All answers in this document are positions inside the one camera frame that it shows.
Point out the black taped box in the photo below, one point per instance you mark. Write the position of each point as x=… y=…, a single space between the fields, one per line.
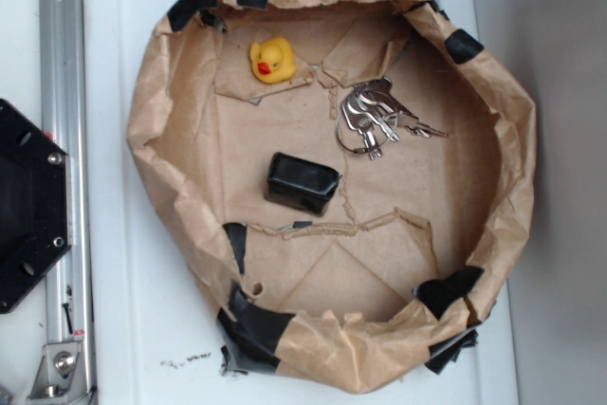
x=301 y=184

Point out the yellow rubber duck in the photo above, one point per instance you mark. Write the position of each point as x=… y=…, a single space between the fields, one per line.
x=272 y=61

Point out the brown paper bin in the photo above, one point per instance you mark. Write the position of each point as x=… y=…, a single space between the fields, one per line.
x=349 y=181

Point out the silver key bunch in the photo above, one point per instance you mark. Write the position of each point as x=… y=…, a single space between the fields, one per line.
x=375 y=114

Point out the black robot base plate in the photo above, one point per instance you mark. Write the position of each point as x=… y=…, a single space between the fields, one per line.
x=34 y=212

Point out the aluminium extrusion rail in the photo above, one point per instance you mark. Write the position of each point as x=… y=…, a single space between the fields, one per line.
x=69 y=303

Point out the silver corner bracket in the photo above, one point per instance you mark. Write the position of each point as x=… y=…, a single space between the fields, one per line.
x=61 y=375

